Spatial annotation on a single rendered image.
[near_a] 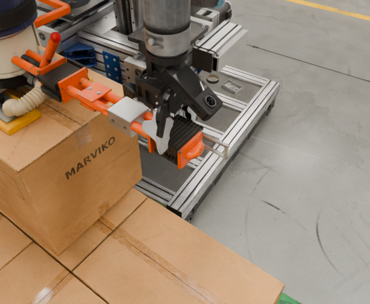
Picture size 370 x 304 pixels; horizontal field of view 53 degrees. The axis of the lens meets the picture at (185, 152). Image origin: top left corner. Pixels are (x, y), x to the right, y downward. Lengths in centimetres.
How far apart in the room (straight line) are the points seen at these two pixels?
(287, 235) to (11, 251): 134
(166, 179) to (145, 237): 65
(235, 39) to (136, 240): 90
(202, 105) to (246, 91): 196
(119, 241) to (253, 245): 86
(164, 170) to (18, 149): 115
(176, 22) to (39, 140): 55
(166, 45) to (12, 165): 52
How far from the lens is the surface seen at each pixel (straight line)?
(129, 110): 82
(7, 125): 106
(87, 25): 177
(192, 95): 64
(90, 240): 142
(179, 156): 71
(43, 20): 125
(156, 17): 59
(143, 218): 144
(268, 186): 228
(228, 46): 158
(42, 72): 97
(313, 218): 221
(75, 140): 103
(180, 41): 61
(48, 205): 109
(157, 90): 66
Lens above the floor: 173
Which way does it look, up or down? 46 degrees down
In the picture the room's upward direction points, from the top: straight up
